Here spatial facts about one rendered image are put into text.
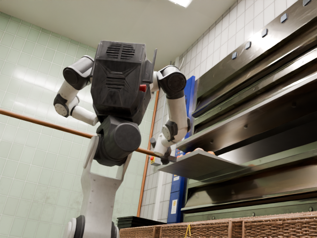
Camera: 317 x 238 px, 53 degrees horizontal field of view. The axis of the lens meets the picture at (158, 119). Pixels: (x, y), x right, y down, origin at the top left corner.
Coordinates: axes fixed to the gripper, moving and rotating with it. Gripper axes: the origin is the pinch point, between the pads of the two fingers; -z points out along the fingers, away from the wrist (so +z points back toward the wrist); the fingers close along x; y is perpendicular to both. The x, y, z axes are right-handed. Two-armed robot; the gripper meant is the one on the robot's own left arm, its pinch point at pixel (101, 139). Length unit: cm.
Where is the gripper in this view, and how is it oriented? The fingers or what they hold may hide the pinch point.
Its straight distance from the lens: 193.3
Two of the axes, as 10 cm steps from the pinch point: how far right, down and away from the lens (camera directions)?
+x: -1.3, 9.0, -4.1
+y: 9.4, 2.5, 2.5
